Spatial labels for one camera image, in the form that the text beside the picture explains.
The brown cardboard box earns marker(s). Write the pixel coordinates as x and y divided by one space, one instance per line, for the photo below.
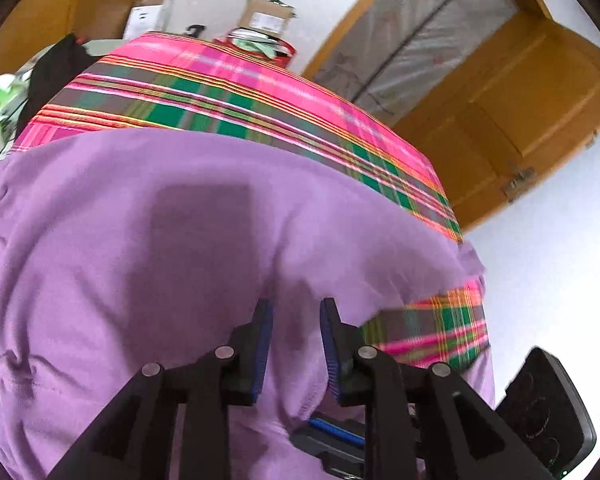
265 17

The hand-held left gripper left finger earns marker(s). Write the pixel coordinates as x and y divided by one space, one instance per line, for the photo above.
264 350

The purple fleece garment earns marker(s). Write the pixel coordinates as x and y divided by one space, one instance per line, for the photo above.
130 260

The wooden door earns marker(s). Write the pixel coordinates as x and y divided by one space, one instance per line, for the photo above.
520 105

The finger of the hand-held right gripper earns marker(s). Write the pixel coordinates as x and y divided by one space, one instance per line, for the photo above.
335 432

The green white bag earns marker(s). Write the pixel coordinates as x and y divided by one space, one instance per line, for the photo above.
0 95

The pink plaid bed sheet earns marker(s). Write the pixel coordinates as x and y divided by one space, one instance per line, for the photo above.
205 75

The red plastic tub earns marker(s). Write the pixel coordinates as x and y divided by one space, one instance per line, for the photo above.
286 57

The black cloth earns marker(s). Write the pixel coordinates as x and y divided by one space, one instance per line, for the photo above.
55 70

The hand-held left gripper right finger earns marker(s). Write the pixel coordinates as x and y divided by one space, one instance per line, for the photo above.
330 355

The small white box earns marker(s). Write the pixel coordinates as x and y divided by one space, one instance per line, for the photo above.
147 17

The wooden wardrobe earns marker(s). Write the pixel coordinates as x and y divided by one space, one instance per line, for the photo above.
100 0

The translucent plastic door curtain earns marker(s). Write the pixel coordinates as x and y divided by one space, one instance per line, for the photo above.
430 35

